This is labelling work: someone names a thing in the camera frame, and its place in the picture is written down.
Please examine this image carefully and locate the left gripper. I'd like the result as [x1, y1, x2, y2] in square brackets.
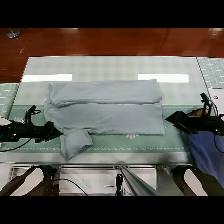
[32, 120, 64, 144]

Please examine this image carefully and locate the light grey T-shirt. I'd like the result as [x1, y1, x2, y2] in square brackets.
[43, 78, 167, 161]

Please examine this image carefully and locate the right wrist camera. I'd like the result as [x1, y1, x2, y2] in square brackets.
[199, 92, 215, 117]

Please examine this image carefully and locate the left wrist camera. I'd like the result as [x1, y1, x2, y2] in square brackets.
[23, 104, 42, 125]

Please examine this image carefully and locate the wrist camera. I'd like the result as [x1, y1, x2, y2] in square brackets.
[199, 92, 215, 117]
[23, 104, 42, 125]

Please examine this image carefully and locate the silver frame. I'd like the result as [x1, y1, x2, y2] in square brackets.
[0, 161, 224, 197]

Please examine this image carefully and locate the blue garment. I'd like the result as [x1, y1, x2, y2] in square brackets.
[185, 129, 224, 188]

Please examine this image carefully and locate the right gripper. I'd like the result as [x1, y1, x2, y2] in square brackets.
[164, 110, 202, 135]

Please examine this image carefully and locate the black cable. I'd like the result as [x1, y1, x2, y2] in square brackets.
[52, 177, 89, 197]
[0, 138, 34, 154]

